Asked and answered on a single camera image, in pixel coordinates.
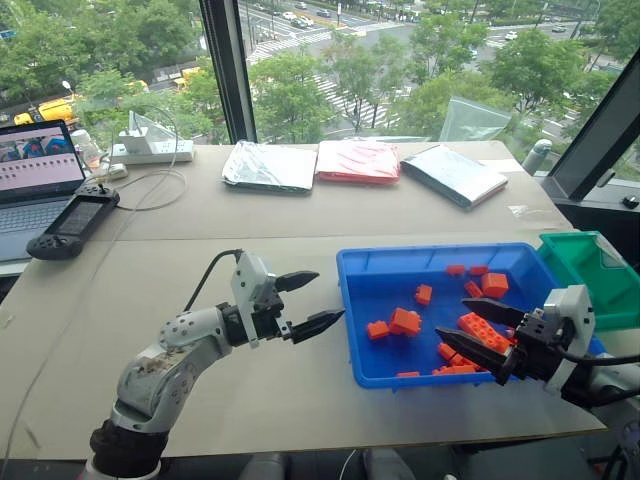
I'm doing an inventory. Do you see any silver foil bag with edge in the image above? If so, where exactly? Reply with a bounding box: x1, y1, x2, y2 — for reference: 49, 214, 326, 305
399, 144, 510, 211

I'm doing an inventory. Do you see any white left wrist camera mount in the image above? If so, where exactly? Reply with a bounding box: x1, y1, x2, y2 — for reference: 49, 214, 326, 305
230, 251, 278, 350

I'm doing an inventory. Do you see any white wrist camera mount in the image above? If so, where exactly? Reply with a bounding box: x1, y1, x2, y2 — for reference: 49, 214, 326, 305
230, 251, 278, 350
541, 284, 597, 394

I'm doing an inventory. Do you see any clear plastic wrapper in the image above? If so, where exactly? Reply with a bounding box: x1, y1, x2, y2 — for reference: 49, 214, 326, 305
507, 202, 557, 221

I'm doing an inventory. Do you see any slanted dark window frame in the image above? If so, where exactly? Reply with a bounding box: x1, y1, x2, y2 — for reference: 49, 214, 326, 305
546, 63, 640, 202

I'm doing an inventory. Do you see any clear plastic bottle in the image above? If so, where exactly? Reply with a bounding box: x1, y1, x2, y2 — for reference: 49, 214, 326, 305
70, 128, 103, 172

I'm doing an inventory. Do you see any green plastic bin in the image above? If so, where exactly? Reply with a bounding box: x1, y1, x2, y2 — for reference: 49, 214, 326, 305
536, 230, 640, 332

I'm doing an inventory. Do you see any orange plastic toy brick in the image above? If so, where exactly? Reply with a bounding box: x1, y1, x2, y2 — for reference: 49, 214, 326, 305
431, 364, 480, 377

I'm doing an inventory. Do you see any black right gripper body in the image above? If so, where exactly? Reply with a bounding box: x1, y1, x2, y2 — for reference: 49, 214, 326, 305
508, 308, 576, 384

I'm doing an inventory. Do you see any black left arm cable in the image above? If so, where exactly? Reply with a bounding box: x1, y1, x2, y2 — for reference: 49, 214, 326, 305
182, 248, 245, 313

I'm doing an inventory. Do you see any red foil bag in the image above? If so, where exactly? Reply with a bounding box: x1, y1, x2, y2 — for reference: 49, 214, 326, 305
315, 139, 403, 186

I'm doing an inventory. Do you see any grey thermos bottle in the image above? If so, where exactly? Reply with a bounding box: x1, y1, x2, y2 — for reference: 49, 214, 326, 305
521, 138, 554, 177

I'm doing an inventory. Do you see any blue plastic tray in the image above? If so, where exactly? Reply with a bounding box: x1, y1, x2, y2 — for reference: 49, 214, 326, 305
335, 242, 608, 390

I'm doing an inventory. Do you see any orange studded toy brick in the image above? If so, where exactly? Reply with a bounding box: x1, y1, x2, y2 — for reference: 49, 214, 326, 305
456, 311, 515, 354

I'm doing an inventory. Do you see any white power strip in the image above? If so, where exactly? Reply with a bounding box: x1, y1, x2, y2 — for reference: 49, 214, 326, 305
109, 139, 196, 166

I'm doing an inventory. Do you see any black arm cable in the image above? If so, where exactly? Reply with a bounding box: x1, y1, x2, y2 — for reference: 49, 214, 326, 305
551, 319, 640, 367
182, 248, 245, 313

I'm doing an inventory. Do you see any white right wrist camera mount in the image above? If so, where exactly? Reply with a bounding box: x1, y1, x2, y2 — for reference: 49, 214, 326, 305
541, 284, 597, 394

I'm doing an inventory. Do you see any black handheld game controller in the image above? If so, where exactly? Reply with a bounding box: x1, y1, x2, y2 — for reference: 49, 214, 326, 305
25, 183, 122, 262

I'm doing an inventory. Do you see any dark window frame post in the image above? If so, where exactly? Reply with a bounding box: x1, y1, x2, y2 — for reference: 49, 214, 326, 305
198, 0, 259, 146

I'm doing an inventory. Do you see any large orange building block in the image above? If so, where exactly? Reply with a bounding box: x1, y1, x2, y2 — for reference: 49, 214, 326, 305
480, 271, 510, 300
388, 307, 423, 338

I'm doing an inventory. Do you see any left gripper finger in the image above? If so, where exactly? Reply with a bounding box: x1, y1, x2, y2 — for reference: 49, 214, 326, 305
274, 270, 321, 294
289, 309, 347, 346

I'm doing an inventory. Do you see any white plug-in charger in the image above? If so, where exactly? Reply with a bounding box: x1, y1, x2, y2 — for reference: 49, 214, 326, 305
118, 126, 152, 154

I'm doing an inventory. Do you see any open grey laptop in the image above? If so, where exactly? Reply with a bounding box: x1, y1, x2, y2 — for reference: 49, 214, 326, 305
0, 118, 87, 264

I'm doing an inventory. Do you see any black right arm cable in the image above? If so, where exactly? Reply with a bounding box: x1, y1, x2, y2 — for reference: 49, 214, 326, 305
551, 319, 640, 367

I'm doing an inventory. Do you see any thin white cable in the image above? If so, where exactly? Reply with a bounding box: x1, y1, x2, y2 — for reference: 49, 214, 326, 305
102, 104, 189, 213

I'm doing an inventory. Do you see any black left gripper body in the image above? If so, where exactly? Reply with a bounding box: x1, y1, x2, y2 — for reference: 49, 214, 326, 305
251, 273, 294, 344

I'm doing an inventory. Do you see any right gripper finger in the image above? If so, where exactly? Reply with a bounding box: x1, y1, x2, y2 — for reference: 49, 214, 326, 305
460, 297, 527, 330
434, 326, 517, 387

